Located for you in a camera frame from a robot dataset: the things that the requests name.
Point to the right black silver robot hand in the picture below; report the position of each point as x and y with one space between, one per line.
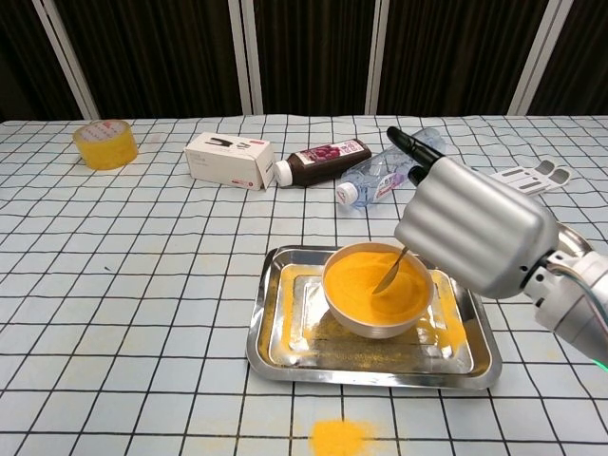
480 228

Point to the small metal spoon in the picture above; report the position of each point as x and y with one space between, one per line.
387 280

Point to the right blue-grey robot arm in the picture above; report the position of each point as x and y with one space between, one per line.
575 309

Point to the bowl of yellow powder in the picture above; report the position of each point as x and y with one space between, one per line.
361 290

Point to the small rectangular steel tray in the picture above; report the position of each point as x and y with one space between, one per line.
380 356

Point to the large rectangular steel tray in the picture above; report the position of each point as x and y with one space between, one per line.
256 361

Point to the white black-checked tablecloth table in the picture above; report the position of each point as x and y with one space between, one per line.
119 285

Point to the white folding laptop stand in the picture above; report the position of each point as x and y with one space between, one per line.
532 178

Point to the clear plastic water bottle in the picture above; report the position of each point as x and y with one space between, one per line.
375 176

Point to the dark juice bottle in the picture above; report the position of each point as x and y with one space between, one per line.
323 164

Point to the spilled yellow powder pile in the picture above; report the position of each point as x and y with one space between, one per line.
339 437

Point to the white stapler box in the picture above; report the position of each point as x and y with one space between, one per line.
223 164

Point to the yellow packing tape roll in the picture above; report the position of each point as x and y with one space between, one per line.
107 152

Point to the black folding screen white frame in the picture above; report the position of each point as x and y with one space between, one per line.
166 52

